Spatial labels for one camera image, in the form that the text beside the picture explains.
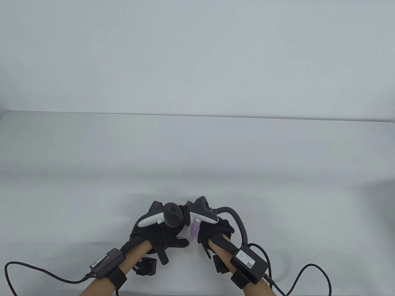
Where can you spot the person's left hand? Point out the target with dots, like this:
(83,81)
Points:
(157,233)

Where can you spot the person's right hand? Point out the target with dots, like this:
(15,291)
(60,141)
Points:
(213,232)

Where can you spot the white lined paper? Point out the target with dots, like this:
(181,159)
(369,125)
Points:
(195,231)

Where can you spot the person's left forearm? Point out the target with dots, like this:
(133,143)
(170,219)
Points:
(135,254)

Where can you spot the black left forearm sensor box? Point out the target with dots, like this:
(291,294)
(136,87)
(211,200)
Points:
(107,262)

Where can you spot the black right forearm sensor box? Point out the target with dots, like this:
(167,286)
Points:
(249,262)

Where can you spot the grey white left hand controller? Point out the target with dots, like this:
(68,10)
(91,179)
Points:
(171,214)

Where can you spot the grey white hand controller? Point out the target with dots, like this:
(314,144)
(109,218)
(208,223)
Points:
(202,209)
(171,214)

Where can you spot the grey white right hand controller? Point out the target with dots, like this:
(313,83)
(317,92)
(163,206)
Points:
(202,209)

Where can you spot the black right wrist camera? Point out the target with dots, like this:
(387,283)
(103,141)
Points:
(219,265)

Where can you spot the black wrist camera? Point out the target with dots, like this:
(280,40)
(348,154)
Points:
(219,265)
(146,267)

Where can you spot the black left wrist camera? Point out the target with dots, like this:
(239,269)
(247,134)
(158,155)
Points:
(146,267)

